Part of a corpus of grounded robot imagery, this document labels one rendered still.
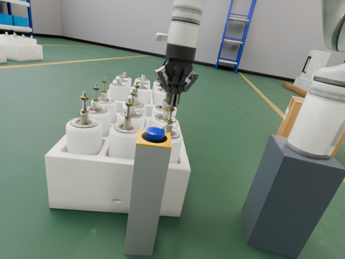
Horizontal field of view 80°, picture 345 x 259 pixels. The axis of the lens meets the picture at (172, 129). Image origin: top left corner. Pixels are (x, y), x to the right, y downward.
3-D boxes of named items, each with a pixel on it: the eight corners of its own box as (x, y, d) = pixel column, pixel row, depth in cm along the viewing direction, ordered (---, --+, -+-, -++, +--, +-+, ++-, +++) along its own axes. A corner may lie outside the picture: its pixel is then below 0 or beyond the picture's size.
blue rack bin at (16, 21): (-5, 22, 467) (-6, 12, 459) (11, 24, 502) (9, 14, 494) (15, 25, 461) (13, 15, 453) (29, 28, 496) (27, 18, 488)
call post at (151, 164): (153, 232, 58) (170, 133, 46) (152, 256, 52) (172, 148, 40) (127, 230, 57) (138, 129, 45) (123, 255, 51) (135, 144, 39)
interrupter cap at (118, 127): (142, 134, 58) (142, 131, 58) (115, 134, 55) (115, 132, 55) (136, 123, 65) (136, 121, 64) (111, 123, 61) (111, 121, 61)
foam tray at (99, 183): (172, 154, 100) (178, 120, 94) (179, 217, 65) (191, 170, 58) (89, 145, 96) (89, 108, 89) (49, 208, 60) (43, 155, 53)
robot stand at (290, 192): (282, 221, 71) (320, 144, 59) (296, 259, 58) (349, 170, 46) (241, 210, 72) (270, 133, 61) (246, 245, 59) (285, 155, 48)
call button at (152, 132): (163, 135, 45) (165, 127, 44) (164, 144, 41) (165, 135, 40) (145, 133, 44) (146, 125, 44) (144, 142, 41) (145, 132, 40)
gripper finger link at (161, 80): (156, 68, 52) (167, 85, 56) (150, 72, 52) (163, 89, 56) (160, 70, 50) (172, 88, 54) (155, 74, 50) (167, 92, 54)
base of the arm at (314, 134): (315, 146, 57) (345, 85, 51) (332, 163, 49) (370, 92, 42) (281, 139, 58) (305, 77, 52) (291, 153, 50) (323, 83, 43)
